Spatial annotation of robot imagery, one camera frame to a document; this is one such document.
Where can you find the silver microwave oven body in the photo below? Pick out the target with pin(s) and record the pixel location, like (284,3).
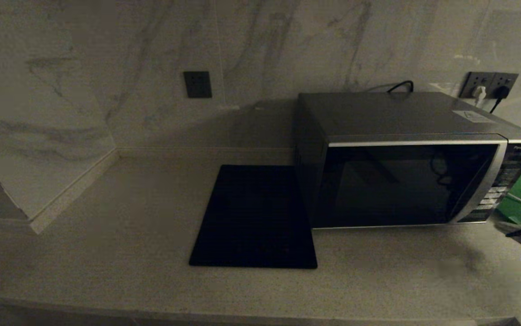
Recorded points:
(401,113)

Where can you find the white power plug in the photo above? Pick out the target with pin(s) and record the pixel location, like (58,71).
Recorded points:
(480,94)

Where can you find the black power plug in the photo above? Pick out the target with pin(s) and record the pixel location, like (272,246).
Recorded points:
(502,92)

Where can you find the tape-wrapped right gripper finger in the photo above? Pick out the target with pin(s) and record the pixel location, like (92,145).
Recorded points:
(518,232)
(512,224)

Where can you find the grey double wall outlet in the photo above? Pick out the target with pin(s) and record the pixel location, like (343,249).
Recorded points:
(487,80)

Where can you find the black glass induction cooktop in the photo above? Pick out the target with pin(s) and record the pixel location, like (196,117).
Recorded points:
(251,217)

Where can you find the black blank wall panel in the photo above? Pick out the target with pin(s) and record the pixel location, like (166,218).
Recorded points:
(197,84)

